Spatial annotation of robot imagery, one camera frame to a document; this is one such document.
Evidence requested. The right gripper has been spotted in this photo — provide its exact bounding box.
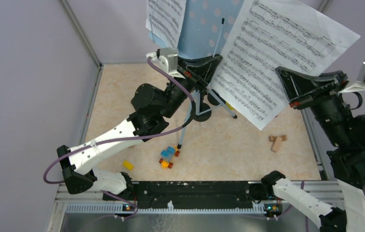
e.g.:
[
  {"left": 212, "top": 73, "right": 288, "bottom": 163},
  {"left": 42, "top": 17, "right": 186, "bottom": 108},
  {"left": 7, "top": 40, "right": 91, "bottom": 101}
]
[{"left": 274, "top": 65, "right": 352, "bottom": 146}]

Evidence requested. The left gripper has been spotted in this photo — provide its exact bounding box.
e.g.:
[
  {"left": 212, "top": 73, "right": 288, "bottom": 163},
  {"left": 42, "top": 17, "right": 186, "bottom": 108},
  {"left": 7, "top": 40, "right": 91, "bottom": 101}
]
[{"left": 159, "top": 55, "right": 223, "bottom": 118}]

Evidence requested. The blue music stand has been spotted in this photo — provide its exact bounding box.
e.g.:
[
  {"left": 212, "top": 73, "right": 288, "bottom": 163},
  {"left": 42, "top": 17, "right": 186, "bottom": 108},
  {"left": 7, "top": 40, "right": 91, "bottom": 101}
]
[{"left": 150, "top": 0, "right": 250, "bottom": 150}]

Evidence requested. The sheet music page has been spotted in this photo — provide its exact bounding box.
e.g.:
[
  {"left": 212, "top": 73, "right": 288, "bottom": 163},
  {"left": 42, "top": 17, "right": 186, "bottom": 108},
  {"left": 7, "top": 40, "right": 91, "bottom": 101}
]
[
  {"left": 145, "top": 0, "right": 186, "bottom": 50},
  {"left": 211, "top": 0, "right": 360, "bottom": 130}
]

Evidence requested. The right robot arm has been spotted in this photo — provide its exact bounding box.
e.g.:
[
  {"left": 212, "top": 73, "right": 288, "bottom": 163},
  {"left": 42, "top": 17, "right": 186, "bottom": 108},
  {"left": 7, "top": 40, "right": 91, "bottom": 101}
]
[{"left": 261, "top": 67, "right": 365, "bottom": 232}]

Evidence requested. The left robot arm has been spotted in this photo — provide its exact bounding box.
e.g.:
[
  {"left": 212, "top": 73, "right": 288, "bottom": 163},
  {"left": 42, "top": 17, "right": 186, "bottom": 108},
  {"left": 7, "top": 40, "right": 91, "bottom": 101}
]
[{"left": 57, "top": 51, "right": 223, "bottom": 200}]

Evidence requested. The black microphone stand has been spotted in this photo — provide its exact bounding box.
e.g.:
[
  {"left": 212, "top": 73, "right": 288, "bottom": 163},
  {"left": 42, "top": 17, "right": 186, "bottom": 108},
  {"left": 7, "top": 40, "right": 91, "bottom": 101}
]
[{"left": 193, "top": 91, "right": 225, "bottom": 122}]

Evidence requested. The yellow owl toy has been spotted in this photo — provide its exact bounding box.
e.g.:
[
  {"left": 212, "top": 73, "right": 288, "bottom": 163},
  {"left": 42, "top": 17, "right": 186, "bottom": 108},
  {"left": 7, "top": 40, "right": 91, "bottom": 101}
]
[{"left": 225, "top": 102, "right": 234, "bottom": 111}]

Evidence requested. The wooden block pair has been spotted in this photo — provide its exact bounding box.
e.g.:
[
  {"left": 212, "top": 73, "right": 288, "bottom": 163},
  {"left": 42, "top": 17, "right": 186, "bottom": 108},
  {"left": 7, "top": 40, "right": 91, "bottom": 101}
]
[{"left": 268, "top": 134, "right": 287, "bottom": 152}]

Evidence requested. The toy block car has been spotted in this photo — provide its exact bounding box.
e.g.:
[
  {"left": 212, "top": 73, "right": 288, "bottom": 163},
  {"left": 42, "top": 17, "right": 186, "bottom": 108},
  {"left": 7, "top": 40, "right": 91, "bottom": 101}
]
[{"left": 159, "top": 146, "right": 180, "bottom": 169}]

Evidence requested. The yellow toy brick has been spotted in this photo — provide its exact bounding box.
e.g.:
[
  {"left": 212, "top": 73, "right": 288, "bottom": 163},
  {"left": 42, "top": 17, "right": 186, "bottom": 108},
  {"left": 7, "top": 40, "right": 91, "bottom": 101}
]
[{"left": 122, "top": 160, "right": 134, "bottom": 171}]

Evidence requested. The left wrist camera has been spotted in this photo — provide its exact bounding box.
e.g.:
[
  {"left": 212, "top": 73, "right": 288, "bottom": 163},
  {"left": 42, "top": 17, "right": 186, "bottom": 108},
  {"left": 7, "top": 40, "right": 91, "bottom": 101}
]
[{"left": 146, "top": 47, "right": 183, "bottom": 78}]

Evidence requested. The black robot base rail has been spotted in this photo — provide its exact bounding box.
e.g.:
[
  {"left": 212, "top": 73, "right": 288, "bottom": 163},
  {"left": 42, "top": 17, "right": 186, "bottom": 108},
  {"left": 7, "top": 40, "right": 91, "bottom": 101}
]
[{"left": 119, "top": 181, "right": 284, "bottom": 209}]

